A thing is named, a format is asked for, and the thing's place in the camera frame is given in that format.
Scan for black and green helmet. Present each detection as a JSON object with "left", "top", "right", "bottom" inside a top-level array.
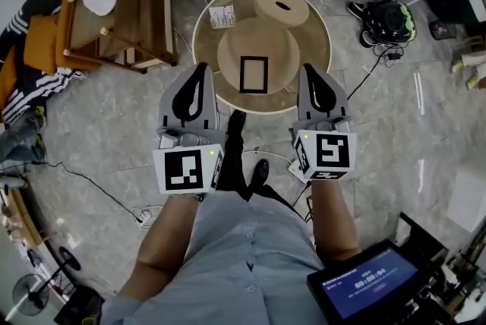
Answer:
[{"left": 366, "top": 0, "right": 417, "bottom": 47}]

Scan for round white plate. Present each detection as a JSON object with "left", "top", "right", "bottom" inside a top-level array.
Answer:
[{"left": 82, "top": 0, "right": 118, "bottom": 17}]

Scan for long black floor cable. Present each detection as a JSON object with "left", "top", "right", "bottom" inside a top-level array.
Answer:
[{"left": 347, "top": 53, "right": 392, "bottom": 101}]

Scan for brown wooden rack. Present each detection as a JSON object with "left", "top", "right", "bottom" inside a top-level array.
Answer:
[{"left": 62, "top": 0, "right": 179, "bottom": 74}]

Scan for orange sofa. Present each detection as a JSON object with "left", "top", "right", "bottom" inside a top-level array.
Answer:
[{"left": 0, "top": 0, "right": 102, "bottom": 123}]

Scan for white power strip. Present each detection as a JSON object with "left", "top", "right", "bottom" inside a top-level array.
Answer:
[{"left": 131, "top": 207, "right": 153, "bottom": 229}]

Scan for person's right black shoe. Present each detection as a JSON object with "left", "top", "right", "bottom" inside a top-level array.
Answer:
[{"left": 248, "top": 159, "right": 270, "bottom": 188}]

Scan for orange cushion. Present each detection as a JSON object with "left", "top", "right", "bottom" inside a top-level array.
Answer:
[{"left": 24, "top": 14, "right": 64, "bottom": 76}]

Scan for person's right forearm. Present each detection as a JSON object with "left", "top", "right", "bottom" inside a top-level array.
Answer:
[{"left": 309, "top": 178, "right": 361, "bottom": 262}]

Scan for person's light blue shirt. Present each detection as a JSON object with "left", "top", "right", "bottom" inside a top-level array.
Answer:
[{"left": 100, "top": 190, "right": 327, "bottom": 325}]

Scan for round beige hat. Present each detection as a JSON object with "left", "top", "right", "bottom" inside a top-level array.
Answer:
[{"left": 253, "top": 0, "right": 311, "bottom": 28}]

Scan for person's black trousers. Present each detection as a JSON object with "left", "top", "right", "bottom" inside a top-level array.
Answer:
[{"left": 216, "top": 125, "right": 305, "bottom": 222}]

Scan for person's left forearm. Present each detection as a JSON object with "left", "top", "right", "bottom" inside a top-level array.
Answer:
[{"left": 117, "top": 193, "right": 202, "bottom": 304}]

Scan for black white sneaker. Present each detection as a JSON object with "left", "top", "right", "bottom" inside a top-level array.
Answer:
[
  {"left": 358, "top": 30, "right": 377, "bottom": 49},
  {"left": 347, "top": 1, "right": 368, "bottom": 19}
]

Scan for thin black cable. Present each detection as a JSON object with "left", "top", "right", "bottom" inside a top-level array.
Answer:
[{"left": 45, "top": 162, "right": 141, "bottom": 222}]

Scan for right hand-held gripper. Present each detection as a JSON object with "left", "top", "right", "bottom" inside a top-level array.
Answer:
[{"left": 290, "top": 63, "right": 358, "bottom": 181}]

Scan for black standing fan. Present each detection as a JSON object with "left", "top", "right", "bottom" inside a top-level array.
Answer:
[{"left": 11, "top": 246, "right": 81, "bottom": 317}]

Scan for small white printed box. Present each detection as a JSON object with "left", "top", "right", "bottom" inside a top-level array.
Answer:
[{"left": 208, "top": 4, "right": 236, "bottom": 30}]

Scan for wooden tray with items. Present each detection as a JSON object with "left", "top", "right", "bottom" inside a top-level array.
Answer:
[{"left": 0, "top": 182, "right": 50, "bottom": 252}]

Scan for small dark bin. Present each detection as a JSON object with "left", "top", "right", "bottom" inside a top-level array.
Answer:
[{"left": 428, "top": 19, "right": 456, "bottom": 39}]

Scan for black white striped blanket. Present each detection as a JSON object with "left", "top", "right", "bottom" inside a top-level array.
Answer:
[{"left": 0, "top": 0, "right": 88, "bottom": 125}]

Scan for white floor cable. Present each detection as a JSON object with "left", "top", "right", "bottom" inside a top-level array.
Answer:
[{"left": 242, "top": 150, "right": 294, "bottom": 167}]

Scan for black picture frame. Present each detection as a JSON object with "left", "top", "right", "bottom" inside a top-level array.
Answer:
[{"left": 238, "top": 55, "right": 270, "bottom": 95}]

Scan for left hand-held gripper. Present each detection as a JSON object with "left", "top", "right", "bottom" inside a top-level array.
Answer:
[{"left": 152, "top": 62, "right": 226, "bottom": 196}]

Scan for black tablet with blue screen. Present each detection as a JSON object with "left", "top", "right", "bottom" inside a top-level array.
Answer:
[{"left": 306, "top": 239, "right": 421, "bottom": 325}]

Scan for round glass side table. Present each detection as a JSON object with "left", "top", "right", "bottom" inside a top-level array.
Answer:
[{"left": 191, "top": 0, "right": 333, "bottom": 115}]

